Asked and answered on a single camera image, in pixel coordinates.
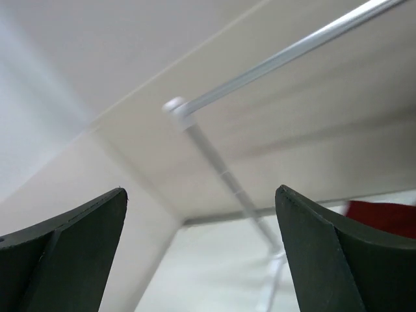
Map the white clothes rack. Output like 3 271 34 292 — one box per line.
162 1 401 311

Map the dark red t shirt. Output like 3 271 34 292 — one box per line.
344 201 416 239

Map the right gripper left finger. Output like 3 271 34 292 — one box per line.
1 188 127 311

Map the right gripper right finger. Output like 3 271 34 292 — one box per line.
275 185 415 311

